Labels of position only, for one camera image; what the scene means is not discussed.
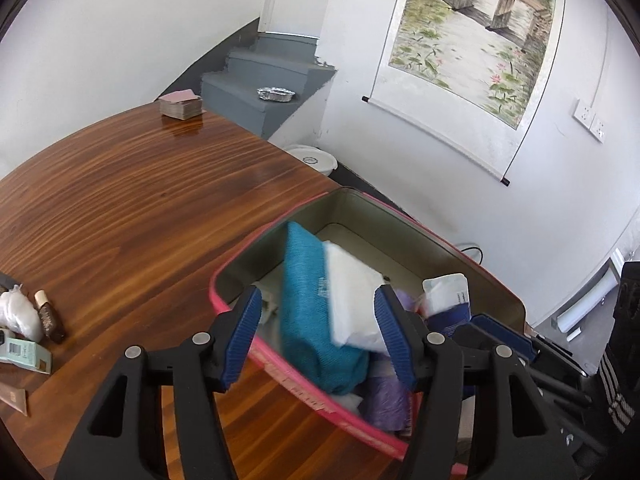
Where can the black striped pants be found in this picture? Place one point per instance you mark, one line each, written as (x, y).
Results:
(625, 310)

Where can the white wall socket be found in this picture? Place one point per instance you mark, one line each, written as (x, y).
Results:
(599, 128)
(583, 111)

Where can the teal towel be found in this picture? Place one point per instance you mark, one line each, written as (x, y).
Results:
(310, 310)

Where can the pink tin box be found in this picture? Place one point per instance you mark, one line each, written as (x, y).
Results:
(380, 215)

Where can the brown card stack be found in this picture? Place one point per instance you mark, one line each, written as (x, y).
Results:
(180, 107)

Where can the pale teal carton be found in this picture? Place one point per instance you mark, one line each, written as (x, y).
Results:
(22, 352)

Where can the foil tray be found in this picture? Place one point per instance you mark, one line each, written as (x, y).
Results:
(276, 94)

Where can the purple cloth roll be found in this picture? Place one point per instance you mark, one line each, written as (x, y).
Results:
(387, 400)

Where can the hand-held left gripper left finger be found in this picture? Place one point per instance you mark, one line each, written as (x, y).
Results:
(242, 340)

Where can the white robot vacuum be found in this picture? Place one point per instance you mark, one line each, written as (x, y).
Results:
(312, 159)

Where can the white plastic duct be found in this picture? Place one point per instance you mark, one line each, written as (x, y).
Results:
(590, 300)

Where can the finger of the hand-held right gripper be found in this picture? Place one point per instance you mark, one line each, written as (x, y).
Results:
(467, 335)
(502, 330)

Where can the scroll painting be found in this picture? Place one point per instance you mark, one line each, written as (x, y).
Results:
(465, 35)

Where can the beige cosmetic tube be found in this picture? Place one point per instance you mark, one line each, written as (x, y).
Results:
(12, 399)

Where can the white cloth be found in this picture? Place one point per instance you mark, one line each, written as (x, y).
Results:
(350, 295)

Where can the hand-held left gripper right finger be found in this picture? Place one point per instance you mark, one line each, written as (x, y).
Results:
(395, 340)

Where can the white plastic bag wad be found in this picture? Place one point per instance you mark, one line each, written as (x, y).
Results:
(17, 312)

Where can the wooden desk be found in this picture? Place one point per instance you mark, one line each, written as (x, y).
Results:
(125, 210)

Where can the brown bottle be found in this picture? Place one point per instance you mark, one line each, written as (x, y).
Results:
(50, 320)

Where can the grey stairs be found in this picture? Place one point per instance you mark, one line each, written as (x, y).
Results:
(260, 60)

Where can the blue white tissue pack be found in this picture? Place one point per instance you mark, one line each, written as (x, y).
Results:
(447, 297)

